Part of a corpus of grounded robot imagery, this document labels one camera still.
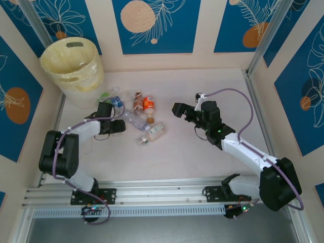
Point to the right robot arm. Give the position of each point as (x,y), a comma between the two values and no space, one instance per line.
(278,182)

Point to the green lime label bottle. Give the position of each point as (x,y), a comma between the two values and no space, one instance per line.
(104,96)

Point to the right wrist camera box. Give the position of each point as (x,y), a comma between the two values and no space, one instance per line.
(198,96)

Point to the grey metal sheet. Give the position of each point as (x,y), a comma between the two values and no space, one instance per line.
(162,230)

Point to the blue Pocari Sweat bottle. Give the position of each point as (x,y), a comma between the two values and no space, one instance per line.
(117,101)

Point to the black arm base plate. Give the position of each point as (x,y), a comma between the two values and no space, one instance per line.
(111,196)
(211,193)

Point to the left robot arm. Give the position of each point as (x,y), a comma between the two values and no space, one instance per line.
(63,157)

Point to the clear tea bottle white-green label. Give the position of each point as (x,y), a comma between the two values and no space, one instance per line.
(155,132)

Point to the small circuit board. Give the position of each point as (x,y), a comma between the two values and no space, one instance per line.
(92,210)
(238,210)

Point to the orange label plastic bottle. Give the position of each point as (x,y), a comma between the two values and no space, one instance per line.
(148,104)

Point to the cream ribbed plastic bin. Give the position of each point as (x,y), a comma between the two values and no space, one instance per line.
(83,98)

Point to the aluminium mounting rail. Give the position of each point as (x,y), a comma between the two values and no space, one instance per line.
(157,189)

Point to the clear square plastic bottle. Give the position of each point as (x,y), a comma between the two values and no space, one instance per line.
(135,120)

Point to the brown Nescafe bottle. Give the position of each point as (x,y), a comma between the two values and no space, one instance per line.
(138,103)

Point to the aluminium frame post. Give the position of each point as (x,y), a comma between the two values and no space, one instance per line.
(268,35)
(38,22)

